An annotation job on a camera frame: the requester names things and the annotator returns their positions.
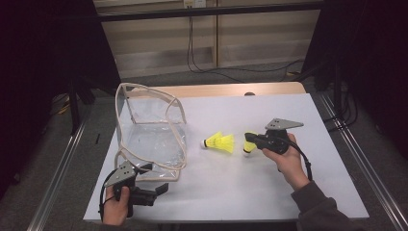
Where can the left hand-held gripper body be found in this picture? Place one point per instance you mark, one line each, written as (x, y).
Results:
(120, 174)

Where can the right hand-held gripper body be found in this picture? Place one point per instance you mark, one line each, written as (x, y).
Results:
(275, 141)

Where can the clear plastic bag beige trim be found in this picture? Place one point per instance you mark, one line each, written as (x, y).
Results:
(150, 144)

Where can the person's right hand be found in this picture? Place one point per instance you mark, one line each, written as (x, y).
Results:
(290, 166)

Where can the person's left hand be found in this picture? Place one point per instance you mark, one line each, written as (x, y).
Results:
(114, 208)

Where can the black metal stand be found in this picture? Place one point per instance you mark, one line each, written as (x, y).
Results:
(74, 109)
(337, 93)

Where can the dark curtain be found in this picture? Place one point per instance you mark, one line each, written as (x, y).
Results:
(375, 64)
(38, 64)

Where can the beige wooden shelf unit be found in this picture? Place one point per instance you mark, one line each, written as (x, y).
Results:
(154, 41)

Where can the black metal crossbar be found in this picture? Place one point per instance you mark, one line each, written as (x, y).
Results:
(208, 11)

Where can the white power outlet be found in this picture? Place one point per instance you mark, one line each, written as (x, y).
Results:
(194, 3)

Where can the aluminium floor rail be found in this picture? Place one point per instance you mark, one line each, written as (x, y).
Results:
(61, 166)
(369, 170)

